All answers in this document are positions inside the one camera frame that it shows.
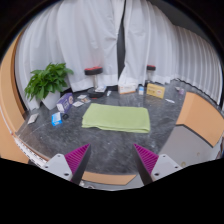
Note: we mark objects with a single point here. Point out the small purple packet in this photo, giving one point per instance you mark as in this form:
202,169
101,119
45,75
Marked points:
180,90

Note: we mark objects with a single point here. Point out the small printed card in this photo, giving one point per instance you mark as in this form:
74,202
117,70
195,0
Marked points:
86,100
78,104
81,97

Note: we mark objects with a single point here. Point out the green towel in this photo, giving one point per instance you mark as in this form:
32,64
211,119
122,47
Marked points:
116,118

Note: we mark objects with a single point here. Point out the white curtain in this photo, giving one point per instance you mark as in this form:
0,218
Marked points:
83,36
156,43

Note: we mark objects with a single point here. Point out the small black round object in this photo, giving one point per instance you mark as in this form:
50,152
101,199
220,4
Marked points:
65,116

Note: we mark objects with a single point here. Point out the stack of white booklets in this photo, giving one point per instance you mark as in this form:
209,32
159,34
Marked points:
100,89

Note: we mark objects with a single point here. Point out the purple cardboard box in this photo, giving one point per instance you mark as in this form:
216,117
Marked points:
65,102

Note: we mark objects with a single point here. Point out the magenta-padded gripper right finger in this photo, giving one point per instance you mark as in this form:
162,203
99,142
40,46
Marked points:
163,166

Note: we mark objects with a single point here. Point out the green potted plant white pot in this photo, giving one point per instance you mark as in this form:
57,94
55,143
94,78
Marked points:
46,81

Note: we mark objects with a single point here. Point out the blue and white box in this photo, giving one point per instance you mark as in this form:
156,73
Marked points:
56,119

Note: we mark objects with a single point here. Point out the orange wooden block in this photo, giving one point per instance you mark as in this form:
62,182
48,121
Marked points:
200,116

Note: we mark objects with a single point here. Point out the yellow cardboard box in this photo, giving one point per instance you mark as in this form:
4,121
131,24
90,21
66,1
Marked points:
155,90

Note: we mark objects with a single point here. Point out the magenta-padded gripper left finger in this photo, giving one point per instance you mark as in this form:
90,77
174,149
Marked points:
60,166

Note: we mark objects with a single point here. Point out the small white tube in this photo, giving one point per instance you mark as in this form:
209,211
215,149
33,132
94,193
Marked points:
109,93

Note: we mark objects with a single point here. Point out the white flat packet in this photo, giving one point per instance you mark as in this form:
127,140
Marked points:
33,118

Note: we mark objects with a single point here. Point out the small blue-white box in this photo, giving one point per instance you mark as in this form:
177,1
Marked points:
141,90

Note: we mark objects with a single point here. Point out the white slim sachet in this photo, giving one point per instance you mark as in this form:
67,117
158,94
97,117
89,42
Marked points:
170,100

